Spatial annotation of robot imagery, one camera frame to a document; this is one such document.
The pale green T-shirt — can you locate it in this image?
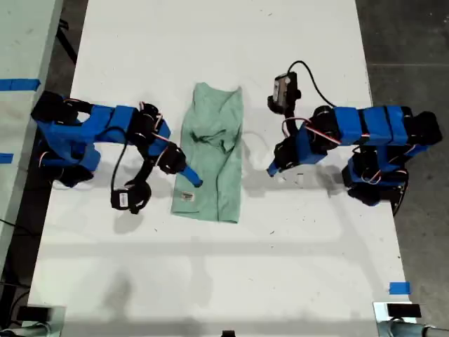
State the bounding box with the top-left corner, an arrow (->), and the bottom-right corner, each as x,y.
170,82 -> 245,225

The long blue tape strip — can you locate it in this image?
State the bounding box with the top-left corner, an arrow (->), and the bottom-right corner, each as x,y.
0,79 -> 41,92

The small black box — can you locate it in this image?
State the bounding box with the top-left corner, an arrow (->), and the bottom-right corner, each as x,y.
387,303 -> 422,318
16,306 -> 53,321

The grey blue tube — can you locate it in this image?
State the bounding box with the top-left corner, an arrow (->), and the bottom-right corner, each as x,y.
377,319 -> 449,337
0,322 -> 50,337

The black camera cable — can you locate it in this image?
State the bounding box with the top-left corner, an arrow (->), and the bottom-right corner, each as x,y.
110,126 -> 129,193
287,60 -> 337,108

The black camera box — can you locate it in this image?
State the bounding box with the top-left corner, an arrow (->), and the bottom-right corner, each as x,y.
267,72 -> 302,115
110,180 -> 152,216

